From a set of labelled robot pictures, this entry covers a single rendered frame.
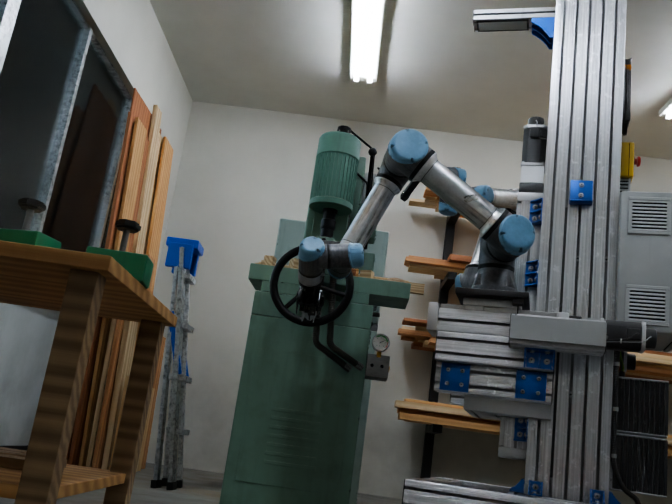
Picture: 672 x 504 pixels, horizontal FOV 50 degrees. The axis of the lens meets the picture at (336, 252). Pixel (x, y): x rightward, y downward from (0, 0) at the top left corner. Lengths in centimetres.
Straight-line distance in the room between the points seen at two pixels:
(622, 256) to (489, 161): 321
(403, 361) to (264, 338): 261
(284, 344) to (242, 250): 275
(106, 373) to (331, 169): 171
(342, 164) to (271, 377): 89
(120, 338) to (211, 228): 171
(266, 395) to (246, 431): 14
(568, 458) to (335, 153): 141
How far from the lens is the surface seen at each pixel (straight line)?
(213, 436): 516
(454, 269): 486
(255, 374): 261
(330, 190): 283
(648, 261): 250
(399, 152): 221
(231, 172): 552
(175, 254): 356
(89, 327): 117
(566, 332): 216
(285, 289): 265
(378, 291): 264
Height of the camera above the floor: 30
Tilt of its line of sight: 15 degrees up
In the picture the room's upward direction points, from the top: 8 degrees clockwise
